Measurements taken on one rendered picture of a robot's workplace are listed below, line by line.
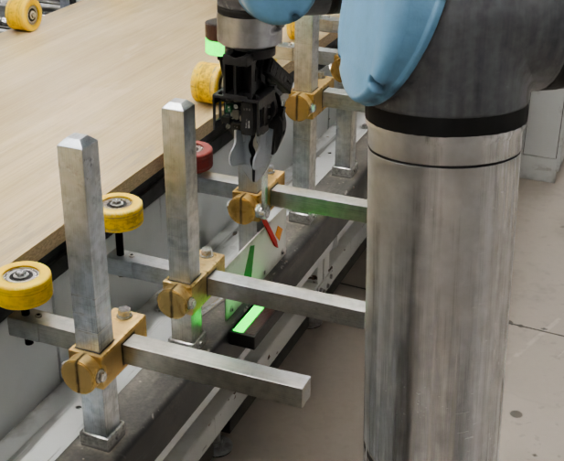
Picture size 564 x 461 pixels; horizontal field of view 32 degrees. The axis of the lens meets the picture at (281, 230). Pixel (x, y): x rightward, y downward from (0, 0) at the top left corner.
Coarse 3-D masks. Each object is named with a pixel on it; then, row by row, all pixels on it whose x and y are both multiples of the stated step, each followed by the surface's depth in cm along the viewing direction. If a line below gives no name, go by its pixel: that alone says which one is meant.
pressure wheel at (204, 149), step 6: (198, 144) 178; (204, 144) 178; (198, 150) 176; (204, 150) 175; (210, 150) 176; (198, 156) 173; (204, 156) 174; (210, 156) 176; (198, 162) 174; (204, 162) 174; (210, 162) 176; (198, 168) 174; (204, 168) 175
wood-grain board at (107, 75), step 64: (128, 0) 275; (192, 0) 276; (0, 64) 221; (64, 64) 222; (128, 64) 222; (192, 64) 223; (0, 128) 186; (64, 128) 186; (128, 128) 186; (0, 192) 160; (128, 192) 167; (0, 256) 141
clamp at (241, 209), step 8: (272, 176) 175; (280, 176) 175; (272, 184) 172; (280, 184) 176; (232, 192) 169; (240, 192) 168; (248, 192) 168; (232, 200) 167; (240, 200) 167; (248, 200) 166; (256, 200) 168; (232, 208) 168; (240, 208) 168; (248, 208) 167; (272, 208) 174; (232, 216) 169; (240, 216) 168; (248, 216) 167
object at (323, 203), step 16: (208, 176) 177; (224, 176) 177; (208, 192) 177; (224, 192) 176; (272, 192) 172; (288, 192) 171; (304, 192) 171; (320, 192) 171; (288, 208) 172; (304, 208) 171; (320, 208) 169; (336, 208) 168; (352, 208) 167
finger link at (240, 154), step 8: (240, 136) 145; (248, 136) 146; (240, 144) 146; (248, 144) 146; (232, 152) 144; (240, 152) 146; (248, 152) 147; (232, 160) 144; (240, 160) 147; (248, 160) 148; (248, 168) 148; (248, 176) 149
